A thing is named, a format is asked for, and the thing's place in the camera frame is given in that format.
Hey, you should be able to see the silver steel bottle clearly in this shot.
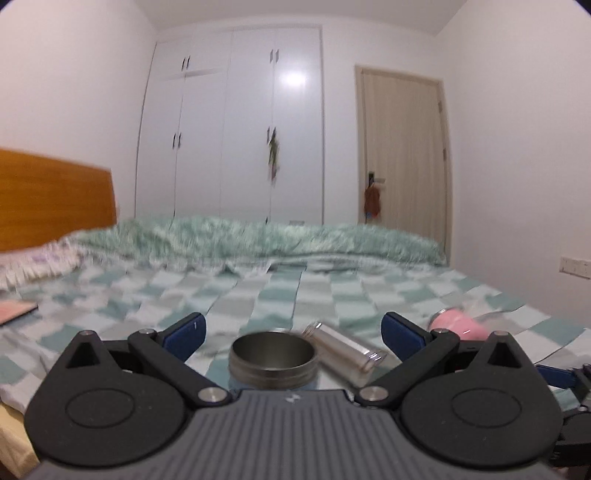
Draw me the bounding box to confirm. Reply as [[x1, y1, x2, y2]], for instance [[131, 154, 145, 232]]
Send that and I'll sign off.
[[303, 321, 394, 388]]

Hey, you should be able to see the red bag on door handle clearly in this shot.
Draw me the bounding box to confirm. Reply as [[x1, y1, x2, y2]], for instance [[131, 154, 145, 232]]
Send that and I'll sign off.
[[363, 183, 382, 221]]

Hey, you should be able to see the fluffy green blanket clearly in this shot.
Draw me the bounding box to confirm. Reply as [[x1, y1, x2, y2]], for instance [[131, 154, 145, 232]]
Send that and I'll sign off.
[[65, 216, 447, 266]]

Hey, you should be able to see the beige door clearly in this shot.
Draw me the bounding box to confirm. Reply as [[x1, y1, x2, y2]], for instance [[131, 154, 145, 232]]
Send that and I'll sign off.
[[355, 65, 453, 257]]

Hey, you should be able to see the floral pillow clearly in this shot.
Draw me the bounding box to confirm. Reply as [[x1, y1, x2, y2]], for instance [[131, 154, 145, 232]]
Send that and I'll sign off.
[[1, 240, 86, 292]]

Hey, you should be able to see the white wardrobe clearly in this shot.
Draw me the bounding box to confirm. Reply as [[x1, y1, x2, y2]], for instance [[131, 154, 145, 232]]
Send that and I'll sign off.
[[135, 26, 325, 225]]

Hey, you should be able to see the green ornament on wardrobe handle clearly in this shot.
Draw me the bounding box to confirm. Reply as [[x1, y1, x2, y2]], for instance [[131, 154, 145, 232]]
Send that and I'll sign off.
[[267, 128, 280, 183]]

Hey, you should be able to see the checkered green white bedsheet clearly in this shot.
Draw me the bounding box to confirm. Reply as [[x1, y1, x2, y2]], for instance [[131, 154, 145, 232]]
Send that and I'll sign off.
[[1, 258, 590, 411]]

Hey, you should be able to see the wooden headboard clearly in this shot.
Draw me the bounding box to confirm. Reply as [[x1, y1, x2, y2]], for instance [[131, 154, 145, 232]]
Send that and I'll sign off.
[[0, 149, 117, 252]]

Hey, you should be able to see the pink cup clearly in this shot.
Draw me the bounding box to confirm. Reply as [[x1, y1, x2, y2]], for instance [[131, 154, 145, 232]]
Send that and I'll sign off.
[[428, 308, 490, 341]]

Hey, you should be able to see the wall socket panel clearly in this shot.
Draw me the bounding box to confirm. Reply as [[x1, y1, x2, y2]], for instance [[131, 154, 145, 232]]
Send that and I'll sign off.
[[559, 257, 591, 280]]

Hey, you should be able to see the red book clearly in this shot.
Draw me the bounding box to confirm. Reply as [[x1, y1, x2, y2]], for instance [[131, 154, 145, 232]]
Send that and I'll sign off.
[[0, 300, 38, 326]]

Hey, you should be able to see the steel cup with blue body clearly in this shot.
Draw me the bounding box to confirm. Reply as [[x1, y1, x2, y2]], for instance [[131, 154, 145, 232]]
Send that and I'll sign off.
[[228, 331, 318, 391]]

